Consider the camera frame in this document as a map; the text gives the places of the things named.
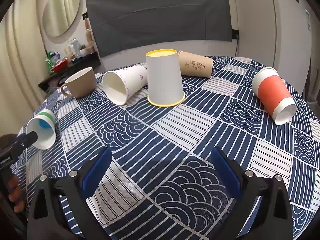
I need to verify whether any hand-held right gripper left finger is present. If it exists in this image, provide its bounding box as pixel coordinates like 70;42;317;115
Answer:
27;147;113;240

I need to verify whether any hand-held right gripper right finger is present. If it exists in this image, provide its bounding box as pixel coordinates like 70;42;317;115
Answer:
210;146;293;240

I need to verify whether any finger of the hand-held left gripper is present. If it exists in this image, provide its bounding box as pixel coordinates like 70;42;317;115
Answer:
15;132;38;148

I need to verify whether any green striped white paper cup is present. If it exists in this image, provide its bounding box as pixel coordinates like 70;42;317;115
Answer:
26;109;57;150

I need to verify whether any orange and white paper cup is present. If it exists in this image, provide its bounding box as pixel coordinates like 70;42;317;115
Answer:
251;67;297;126

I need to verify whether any white paper cup with hearts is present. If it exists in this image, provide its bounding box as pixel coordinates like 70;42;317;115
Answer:
102;65;148;106

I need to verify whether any brown kraft paper cup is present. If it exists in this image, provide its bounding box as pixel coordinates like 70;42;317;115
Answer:
178;51;214;78

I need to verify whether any white paper cup yellow rim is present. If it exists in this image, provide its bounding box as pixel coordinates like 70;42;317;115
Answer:
146;49;186;108

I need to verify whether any person's left hand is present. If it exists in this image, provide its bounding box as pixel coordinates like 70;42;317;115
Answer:
7;174;25;213

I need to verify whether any navy patterned tablecloth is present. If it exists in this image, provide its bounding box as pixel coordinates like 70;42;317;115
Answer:
11;55;320;240

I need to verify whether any beige ceramic mug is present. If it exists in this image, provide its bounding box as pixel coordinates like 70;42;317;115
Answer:
60;67;96;99

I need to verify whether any cream curtain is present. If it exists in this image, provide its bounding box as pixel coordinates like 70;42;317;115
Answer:
0;2;48;137

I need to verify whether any red bowl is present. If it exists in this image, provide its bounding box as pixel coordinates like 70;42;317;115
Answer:
51;60;69;73

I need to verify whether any green bottle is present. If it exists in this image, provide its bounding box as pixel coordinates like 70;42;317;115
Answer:
45;51;54;74

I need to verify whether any white refrigerator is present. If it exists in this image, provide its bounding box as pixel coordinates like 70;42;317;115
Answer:
234;0;313;97

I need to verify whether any grey hanging cloth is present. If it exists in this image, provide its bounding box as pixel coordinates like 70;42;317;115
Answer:
85;0;233;58

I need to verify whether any dark wall shelf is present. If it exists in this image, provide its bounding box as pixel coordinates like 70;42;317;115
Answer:
37;51;102;92

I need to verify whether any round wall mirror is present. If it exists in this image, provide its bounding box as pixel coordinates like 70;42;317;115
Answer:
42;0;83;38

